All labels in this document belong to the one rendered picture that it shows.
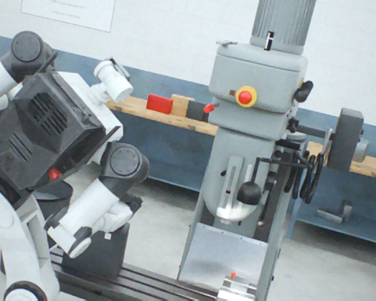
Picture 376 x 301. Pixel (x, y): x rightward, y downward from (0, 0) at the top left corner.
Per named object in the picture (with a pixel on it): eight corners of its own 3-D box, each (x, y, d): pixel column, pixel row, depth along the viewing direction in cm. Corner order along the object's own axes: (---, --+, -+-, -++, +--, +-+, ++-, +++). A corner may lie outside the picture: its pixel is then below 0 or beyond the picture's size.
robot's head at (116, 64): (108, 85, 152) (130, 73, 155) (91, 64, 154) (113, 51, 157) (107, 97, 158) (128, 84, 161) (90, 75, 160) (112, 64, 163)
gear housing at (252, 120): (280, 142, 168) (288, 112, 165) (206, 124, 174) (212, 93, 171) (289, 127, 200) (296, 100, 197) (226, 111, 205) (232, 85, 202)
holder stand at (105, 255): (115, 278, 207) (125, 231, 201) (60, 265, 208) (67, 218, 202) (123, 264, 218) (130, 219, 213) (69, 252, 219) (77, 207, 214)
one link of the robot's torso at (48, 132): (26, 224, 146) (115, 137, 136) (-52, 130, 149) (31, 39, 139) (74, 203, 175) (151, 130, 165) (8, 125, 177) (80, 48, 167)
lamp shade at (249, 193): (239, 203, 164) (244, 184, 162) (233, 195, 170) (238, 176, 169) (261, 206, 165) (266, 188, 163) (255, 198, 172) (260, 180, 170)
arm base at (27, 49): (15, 82, 151) (53, 67, 151) (-2, 39, 150) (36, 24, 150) (29, 89, 166) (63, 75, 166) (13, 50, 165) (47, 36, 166)
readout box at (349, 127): (351, 175, 196) (368, 119, 190) (326, 168, 198) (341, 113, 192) (349, 163, 215) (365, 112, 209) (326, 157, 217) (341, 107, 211)
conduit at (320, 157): (310, 211, 201) (325, 159, 195) (268, 199, 204) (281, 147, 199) (312, 198, 218) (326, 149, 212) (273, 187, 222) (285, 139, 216)
